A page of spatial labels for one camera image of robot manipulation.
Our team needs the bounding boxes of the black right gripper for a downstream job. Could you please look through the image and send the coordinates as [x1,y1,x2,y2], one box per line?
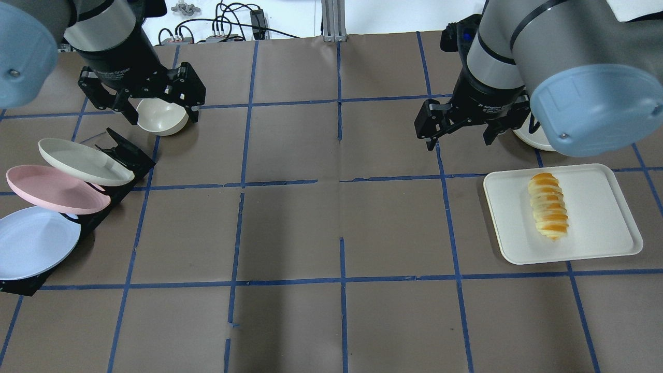
[414,70,531,151]

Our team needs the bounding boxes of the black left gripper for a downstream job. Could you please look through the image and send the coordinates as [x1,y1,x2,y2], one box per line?
[78,26,206,125]

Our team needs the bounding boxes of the twisted yellow bread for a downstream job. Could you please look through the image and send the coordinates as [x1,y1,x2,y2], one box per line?
[527,173,569,241]

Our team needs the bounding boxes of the blue plate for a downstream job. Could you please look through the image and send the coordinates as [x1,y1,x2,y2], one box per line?
[1,206,81,281]

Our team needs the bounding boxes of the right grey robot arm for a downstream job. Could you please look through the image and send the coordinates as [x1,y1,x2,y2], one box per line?
[414,1,662,157]

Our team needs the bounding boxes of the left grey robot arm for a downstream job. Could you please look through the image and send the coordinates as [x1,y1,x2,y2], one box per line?
[1,1,206,125]

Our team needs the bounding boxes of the black plate rack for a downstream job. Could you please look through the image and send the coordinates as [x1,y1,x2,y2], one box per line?
[1,128,155,296]

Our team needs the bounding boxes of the beige plate in rack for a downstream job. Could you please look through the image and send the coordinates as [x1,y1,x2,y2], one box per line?
[38,138,134,187]

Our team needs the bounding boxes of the pink plate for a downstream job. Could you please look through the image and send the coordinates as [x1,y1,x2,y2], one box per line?
[6,165,111,215]

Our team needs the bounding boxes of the beige bowl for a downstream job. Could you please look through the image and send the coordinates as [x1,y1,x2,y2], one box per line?
[137,98,189,136]

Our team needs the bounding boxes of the white shallow dish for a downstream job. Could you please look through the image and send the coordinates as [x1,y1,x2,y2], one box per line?
[512,113,556,152]

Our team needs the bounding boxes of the white rectangular tray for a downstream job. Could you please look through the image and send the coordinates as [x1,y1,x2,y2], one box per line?
[483,164,643,265]

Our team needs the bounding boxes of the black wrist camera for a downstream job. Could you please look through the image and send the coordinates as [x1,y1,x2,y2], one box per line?
[440,14,482,55]

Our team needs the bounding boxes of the black cables bundle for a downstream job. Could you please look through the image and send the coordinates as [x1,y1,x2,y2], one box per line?
[157,0,301,46]

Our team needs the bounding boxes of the aluminium frame post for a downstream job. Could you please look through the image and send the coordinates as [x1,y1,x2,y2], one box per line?
[321,0,348,42]

